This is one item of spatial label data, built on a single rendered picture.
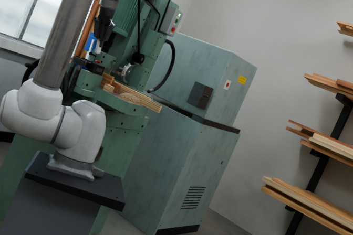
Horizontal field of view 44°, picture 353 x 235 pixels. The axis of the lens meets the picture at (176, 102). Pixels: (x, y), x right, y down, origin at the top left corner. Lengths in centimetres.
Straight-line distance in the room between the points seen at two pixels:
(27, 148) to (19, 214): 88
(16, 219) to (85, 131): 39
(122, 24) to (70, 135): 94
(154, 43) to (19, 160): 99
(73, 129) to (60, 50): 30
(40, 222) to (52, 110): 41
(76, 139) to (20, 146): 92
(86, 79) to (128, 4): 50
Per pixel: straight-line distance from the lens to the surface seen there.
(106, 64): 250
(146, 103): 229
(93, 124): 167
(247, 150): 441
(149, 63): 272
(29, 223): 171
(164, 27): 266
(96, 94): 227
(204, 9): 501
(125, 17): 243
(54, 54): 162
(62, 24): 160
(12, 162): 260
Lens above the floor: 113
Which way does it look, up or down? 4 degrees down
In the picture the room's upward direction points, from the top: 23 degrees clockwise
